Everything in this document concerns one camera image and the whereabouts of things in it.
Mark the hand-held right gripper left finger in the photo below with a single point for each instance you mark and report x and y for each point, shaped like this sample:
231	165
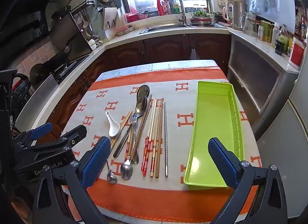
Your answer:
95	159

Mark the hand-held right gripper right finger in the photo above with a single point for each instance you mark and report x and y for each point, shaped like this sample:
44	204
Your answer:
223	163

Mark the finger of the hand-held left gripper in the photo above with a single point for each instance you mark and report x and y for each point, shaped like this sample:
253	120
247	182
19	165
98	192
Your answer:
72	136
41	130

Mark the white ceramic spoon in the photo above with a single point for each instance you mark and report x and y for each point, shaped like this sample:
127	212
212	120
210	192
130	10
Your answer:
113	130

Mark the green plastic tray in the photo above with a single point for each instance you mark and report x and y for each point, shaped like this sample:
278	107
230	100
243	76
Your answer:
211	118

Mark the light wooden chopstick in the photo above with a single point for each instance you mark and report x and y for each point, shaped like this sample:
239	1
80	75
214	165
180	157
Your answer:
125	121

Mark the cream chopstick red banded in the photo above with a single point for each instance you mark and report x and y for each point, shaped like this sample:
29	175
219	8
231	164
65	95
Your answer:
145	163
148	151

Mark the metal fork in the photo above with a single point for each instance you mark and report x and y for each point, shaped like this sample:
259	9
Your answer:
133	120

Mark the dark brown chopstick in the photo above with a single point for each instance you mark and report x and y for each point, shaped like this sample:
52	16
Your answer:
143	124

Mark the twisted metal chopstick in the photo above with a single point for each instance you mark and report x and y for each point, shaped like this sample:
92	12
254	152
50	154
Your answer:
166	142

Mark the plain wooden chopstick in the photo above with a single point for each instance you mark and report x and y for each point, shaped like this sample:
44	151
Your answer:
158	161

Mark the metal table spoon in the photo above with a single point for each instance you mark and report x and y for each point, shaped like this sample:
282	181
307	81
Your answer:
141	108

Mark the large metal serving spoon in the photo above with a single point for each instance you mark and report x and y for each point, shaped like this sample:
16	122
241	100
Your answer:
143	91

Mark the stainless steel splash panel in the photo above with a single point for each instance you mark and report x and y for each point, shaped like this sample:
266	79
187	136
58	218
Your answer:
38	99

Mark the black red round object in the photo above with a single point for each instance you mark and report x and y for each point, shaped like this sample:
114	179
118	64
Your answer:
21	94

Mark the black round pot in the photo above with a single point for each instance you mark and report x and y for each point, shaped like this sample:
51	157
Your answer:
42	74

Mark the silver refrigerator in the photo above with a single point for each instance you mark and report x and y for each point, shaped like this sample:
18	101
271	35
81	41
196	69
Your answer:
284	154

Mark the gas stove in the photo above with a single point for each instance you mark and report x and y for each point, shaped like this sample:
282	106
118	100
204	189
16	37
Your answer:
69	68

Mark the orange patterned blanket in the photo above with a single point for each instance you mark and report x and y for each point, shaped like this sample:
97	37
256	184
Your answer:
173	99

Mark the white cup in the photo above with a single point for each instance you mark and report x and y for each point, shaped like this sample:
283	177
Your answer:
92	43

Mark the white kitchen countertop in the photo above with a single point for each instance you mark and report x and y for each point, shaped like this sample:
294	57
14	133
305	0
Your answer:
120	38

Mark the small hanging plastic bag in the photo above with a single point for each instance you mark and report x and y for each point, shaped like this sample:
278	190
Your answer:
194	54

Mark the black range hood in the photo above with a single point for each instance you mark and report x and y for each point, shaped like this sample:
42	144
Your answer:
28	10

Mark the white cutting board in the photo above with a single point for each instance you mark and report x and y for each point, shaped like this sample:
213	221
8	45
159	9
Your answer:
109	18

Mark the dark glass bottle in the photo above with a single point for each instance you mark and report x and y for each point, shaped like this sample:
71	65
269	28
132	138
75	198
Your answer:
279	48

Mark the red white container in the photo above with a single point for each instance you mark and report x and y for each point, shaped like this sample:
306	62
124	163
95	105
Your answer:
298	53

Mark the red plastic basin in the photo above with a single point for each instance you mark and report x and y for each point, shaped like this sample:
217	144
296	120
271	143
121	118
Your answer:
131	17

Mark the white plastic bottle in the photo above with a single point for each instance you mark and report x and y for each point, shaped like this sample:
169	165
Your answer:
276	35

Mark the green yellow box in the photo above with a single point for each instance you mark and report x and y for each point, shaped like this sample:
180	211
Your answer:
267	31

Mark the stainless steel sink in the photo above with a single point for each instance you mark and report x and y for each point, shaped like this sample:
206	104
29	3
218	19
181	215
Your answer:
163	28

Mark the clear oil bottle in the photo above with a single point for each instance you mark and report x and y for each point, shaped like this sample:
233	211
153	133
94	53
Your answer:
284	36

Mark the glass pitcher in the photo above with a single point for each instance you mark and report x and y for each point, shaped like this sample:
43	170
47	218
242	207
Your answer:
250	24

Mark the metal basin with vegetables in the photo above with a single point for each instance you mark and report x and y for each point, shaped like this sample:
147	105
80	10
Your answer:
201	20

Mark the red spray bottle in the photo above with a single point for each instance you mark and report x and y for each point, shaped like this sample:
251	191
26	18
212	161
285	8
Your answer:
160	7

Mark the pink bottle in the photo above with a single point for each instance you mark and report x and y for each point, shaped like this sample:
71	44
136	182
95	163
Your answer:
166	6

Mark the green dish soap bottle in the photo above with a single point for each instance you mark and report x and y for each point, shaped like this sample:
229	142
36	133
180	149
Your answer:
176	9

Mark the chrome kitchen faucet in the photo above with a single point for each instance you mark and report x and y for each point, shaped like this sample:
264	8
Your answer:
182	5

